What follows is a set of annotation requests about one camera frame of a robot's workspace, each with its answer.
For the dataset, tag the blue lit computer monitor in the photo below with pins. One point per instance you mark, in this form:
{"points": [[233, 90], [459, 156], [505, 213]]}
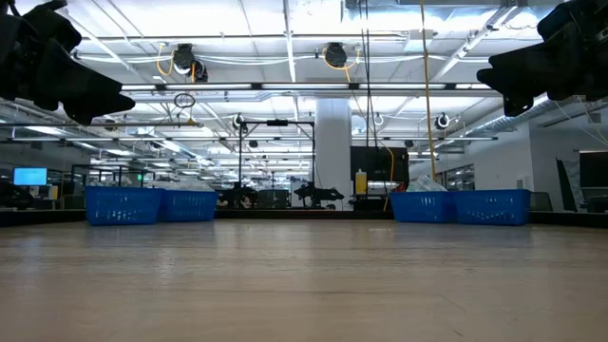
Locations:
{"points": [[30, 176]]}

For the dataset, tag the black dark monitor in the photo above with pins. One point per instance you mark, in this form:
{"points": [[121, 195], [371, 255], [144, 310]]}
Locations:
{"points": [[594, 168]]}

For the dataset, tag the black background robot arm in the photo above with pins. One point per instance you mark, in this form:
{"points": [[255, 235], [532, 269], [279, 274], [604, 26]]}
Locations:
{"points": [[237, 197], [318, 194]]}

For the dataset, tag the long ceiling light bar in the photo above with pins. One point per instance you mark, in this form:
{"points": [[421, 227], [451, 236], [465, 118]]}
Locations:
{"points": [[214, 86]]}

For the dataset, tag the blue white packaged toothbrush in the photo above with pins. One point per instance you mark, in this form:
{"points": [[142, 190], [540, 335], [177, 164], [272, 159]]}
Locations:
{"points": [[425, 184]]}

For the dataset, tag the blue plastic slotted basket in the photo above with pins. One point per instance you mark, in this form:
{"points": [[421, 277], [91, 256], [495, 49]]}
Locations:
{"points": [[187, 205], [420, 206], [123, 205], [491, 206]]}

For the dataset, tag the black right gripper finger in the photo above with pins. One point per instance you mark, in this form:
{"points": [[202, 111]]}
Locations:
{"points": [[527, 54], [522, 83]]}

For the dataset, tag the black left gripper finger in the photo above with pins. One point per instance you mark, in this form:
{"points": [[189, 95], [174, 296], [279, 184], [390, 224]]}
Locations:
{"points": [[95, 108], [85, 81]]}

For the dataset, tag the black wall screen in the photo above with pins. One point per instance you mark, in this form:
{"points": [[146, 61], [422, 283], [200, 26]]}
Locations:
{"points": [[379, 164]]}

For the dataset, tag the black gantry stand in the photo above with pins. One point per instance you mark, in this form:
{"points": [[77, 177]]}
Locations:
{"points": [[277, 122]]}

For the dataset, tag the white square pillar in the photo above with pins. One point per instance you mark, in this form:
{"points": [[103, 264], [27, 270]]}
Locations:
{"points": [[334, 152]]}

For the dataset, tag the dark leaning panel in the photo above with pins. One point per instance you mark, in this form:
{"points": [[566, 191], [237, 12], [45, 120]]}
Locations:
{"points": [[565, 185]]}

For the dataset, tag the yellow bottle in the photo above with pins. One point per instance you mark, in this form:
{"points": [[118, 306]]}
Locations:
{"points": [[361, 183]]}

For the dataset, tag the black aluminium table frame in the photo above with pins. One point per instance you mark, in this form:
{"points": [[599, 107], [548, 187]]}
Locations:
{"points": [[304, 214]]}

